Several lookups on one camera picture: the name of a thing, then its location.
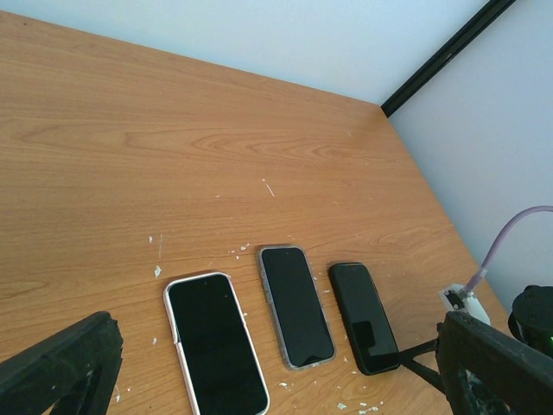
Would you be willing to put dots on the right black frame post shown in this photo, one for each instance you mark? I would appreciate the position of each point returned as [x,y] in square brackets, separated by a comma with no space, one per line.
[467,33]

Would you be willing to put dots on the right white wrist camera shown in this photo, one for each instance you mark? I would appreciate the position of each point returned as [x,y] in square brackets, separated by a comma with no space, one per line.
[459,297]

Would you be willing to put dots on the clear magsafe phone case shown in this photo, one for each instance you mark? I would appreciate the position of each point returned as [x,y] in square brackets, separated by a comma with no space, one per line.
[263,263]

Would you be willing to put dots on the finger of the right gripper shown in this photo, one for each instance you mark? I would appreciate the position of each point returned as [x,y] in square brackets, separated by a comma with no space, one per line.
[407,358]

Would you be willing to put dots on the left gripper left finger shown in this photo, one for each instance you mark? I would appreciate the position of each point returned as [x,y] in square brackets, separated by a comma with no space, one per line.
[72,372]

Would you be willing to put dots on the pink translucent phone case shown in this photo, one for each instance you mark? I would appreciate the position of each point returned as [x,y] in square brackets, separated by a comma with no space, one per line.
[173,311]

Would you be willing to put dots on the black phone case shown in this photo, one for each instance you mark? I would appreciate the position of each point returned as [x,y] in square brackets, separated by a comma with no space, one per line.
[345,311]

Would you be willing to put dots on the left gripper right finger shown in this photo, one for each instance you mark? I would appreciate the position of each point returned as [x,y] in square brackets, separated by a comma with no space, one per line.
[483,371]

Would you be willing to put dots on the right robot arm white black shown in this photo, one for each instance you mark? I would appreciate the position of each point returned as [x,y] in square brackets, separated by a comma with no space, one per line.
[530,322]

